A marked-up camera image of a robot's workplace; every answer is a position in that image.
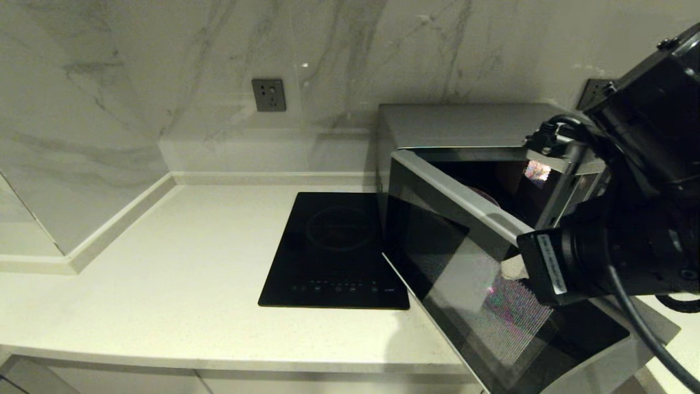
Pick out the black induction cooktop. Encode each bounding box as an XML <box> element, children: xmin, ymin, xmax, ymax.
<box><xmin>258</xmin><ymin>192</ymin><xmax>411</xmax><ymax>310</ymax></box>

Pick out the beige cabinet door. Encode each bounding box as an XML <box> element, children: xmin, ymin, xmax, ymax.
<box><xmin>197</xmin><ymin>370</ymin><xmax>487</xmax><ymax>394</ymax></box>

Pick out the grey double wall outlet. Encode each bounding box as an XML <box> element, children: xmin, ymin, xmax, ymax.
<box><xmin>579</xmin><ymin>79</ymin><xmax>617</xmax><ymax>110</ymax></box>

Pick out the microwave door with dark glass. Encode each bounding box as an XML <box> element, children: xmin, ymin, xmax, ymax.
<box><xmin>382</xmin><ymin>150</ymin><xmax>681</xmax><ymax>394</ymax></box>

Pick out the grey single wall outlet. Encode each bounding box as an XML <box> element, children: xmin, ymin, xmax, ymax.
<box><xmin>252</xmin><ymin>79</ymin><xmax>287</xmax><ymax>113</ymax></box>

